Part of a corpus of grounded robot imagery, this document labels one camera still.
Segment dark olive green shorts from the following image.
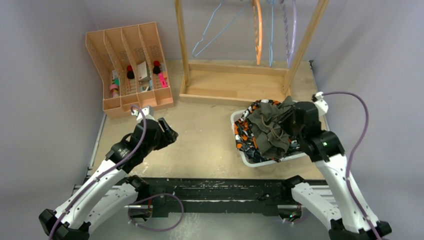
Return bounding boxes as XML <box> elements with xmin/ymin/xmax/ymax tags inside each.
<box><xmin>246</xmin><ymin>96</ymin><xmax>299</xmax><ymax>162</ymax></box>

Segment orange camouflage shorts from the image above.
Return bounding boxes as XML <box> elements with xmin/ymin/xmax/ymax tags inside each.
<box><xmin>234</xmin><ymin>99</ymin><xmax>282</xmax><ymax>157</ymax></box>

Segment light blue hanger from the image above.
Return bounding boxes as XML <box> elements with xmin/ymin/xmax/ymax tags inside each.
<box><xmin>191</xmin><ymin>0</ymin><xmax>249</xmax><ymax>58</ymax></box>

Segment orange hanger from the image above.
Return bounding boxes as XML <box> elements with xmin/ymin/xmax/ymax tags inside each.
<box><xmin>251</xmin><ymin>0</ymin><xmax>263</xmax><ymax>65</ymax></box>

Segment purple hanger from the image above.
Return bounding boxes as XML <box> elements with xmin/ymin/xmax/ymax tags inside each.
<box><xmin>280</xmin><ymin>0</ymin><xmax>298</xmax><ymax>68</ymax></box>

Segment grey leaf pattern shorts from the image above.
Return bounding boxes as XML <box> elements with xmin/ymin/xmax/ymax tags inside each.
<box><xmin>241</xmin><ymin>147</ymin><xmax>305</xmax><ymax>164</ymax></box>

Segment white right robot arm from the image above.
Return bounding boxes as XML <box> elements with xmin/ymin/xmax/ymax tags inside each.
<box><xmin>278</xmin><ymin>101</ymin><xmax>393</xmax><ymax>240</ymax></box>

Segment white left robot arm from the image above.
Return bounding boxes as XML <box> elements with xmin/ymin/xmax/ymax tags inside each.
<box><xmin>38</xmin><ymin>117</ymin><xmax>179</xmax><ymax>240</ymax></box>

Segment pink marker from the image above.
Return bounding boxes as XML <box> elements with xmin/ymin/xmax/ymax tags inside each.
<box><xmin>158</xmin><ymin>72</ymin><xmax>168</xmax><ymax>88</ymax></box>

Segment pink tape roll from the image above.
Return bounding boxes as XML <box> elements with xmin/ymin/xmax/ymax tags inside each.
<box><xmin>109</xmin><ymin>83</ymin><xmax>119</xmax><ymax>94</ymax></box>

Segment white box in organizer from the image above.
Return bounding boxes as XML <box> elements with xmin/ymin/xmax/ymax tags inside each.
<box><xmin>137</xmin><ymin>61</ymin><xmax>152</xmax><ymax>82</ymax></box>

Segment red black item right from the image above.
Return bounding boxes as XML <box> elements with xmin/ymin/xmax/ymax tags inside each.
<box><xmin>152</xmin><ymin>60</ymin><xmax>162</xmax><ymax>75</ymax></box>

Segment red black item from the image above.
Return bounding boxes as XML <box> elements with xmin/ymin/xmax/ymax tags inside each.
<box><xmin>152</xmin><ymin>60</ymin><xmax>162</xmax><ymax>75</ymax></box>
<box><xmin>126</xmin><ymin>65</ymin><xmax>135</xmax><ymax>80</ymax></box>

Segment red black item left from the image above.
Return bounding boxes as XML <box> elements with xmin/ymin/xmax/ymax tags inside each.
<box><xmin>126</xmin><ymin>65</ymin><xmax>135</xmax><ymax>80</ymax></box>

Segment white plastic laundry basket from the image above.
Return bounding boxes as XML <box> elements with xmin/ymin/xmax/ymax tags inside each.
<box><xmin>230</xmin><ymin>97</ymin><xmax>306</xmax><ymax>168</ymax></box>

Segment orange plastic file organizer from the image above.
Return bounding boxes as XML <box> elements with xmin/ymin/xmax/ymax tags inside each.
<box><xmin>85</xmin><ymin>22</ymin><xmax>175</xmax><ymax>119</ymax></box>

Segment wooden clothes rack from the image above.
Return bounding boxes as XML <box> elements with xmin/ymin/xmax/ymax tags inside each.
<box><xmin>174</xmin><ymin>0</ymin><xmax>329</xmax><ymax>107</ymax></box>

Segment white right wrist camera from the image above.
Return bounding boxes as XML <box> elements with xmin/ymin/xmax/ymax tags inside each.
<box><xmin>311</xmin><ymin>91</ymin><xmax>329</xmax><ymax>117</ymax></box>

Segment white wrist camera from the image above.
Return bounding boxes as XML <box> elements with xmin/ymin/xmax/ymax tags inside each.
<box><xmin>130</xmin><ymin>105</ymin><xmax>156</xmax><ymax>123</ymax></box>
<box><xmin>311</xmin><ymin>91</ymin><xmax>329</xmax><ymax>117</ymax></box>

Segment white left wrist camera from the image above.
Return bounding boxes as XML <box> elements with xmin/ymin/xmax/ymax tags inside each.
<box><xmin>130</xmin><ymin>105</ymin><xmax>156</xmax><ymax>123</ymax></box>

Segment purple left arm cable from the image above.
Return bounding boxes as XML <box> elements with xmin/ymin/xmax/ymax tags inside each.
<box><xmin>47</xmin><ymin>105</ymin><xmax>148</xmax><ymax>240</ymax></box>

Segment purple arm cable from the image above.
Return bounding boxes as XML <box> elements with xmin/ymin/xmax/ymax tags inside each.
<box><xmin>47</xmin><ymin>105</ymin><xmax>148</xmax><ymax>240</ymax></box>
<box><xmin>321</xmin><ymin>91</ymin><xmax>382</xmax><ymax>240</ymax></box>

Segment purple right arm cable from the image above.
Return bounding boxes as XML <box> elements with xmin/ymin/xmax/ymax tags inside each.
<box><xmin>321</xmin><ymin>91</ymin><xmax>382</xmax><ymax>240</ymax></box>

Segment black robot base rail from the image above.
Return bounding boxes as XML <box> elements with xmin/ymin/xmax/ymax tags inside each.
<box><xmin>109</xmin><ymin>177</ymin><xmax>316</xmax><ymax>219</ymax></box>

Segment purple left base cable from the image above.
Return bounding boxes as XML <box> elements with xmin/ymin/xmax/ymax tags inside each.
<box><xmin>127</xmin><ymin>193</ymin><xmax>185</xmax><ymax>233</ymax></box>

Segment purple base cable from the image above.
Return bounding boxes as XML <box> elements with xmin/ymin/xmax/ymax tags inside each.
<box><xmin>127</xmin><ymin>193</ymin><xmax>185</xmax><ymax>233</ymax></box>
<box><xmin>282</xmin><ymin>211</ymin><xmax>311</xmax><ymax>226</ymax></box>

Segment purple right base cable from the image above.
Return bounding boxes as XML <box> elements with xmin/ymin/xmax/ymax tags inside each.
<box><xmin>282</xmin><ymin>211</ymin><xmax>311</xmax><ymax>226</ymax></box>

